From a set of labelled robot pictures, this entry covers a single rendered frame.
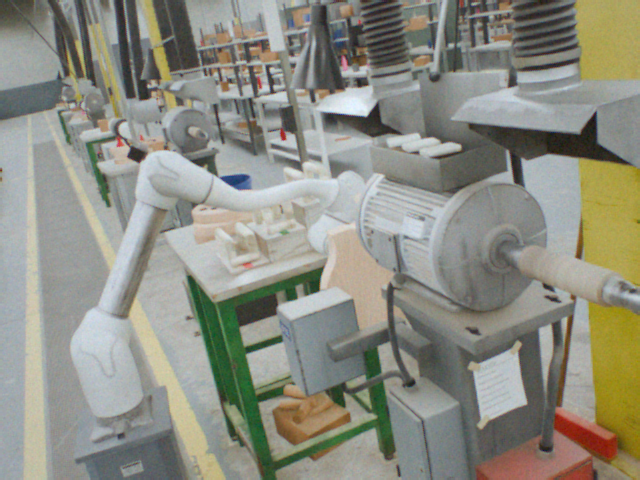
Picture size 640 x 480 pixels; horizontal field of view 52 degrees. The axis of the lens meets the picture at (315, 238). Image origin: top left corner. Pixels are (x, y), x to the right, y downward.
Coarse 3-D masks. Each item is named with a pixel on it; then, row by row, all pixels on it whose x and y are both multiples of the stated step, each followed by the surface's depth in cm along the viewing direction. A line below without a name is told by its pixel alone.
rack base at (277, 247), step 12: (252, 228) 252; (264, 228) 249; (300, 228) 241; (264, 240) 237; (276, 240) 237; (288, 240) 239; (300, 240) 240; (264, 252) 243; (276, 252) 238; (288, 252) 240; (300, 252) 241
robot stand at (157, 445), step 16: (160, 400) 206; (80, 416) 206; (160, 416) 197; (80, 432) 197; (128, 432) 192; (144, 432) 190; (160, 432) 189; (80, 448) 189; (96, 448) 187; (112, 448) 187; (128, 448) 189; (144, 448) 191; (160, 448) 192; (176, 448) 206; (96, 464) 188; (112, 464) 189; (128, 464) 191; (144, 464) 192; (160, 464) 193; (176, 464) 198
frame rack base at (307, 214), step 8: (296, 200) 248; (296, 208) 245; (304, 208) 238; (312, 208) 239; (320, 208) 240; (296, 216) 248; (304, 216) 239; (312, 216) 240; (320, 216) 241; (304, 224) 241; (312, 224) 241; (312, 248) 243
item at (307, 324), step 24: (336, 288) 155; (288, 312) 148; (312, 312) 146; (336, 312) 148; (288, 336) 148; (312, 336) 147; (336, 336) 149; (288, 360) 155; (312, 360) 148; (360, 360) 153; (312, 384) 149; (336, 384) 152; (360, 384) 155
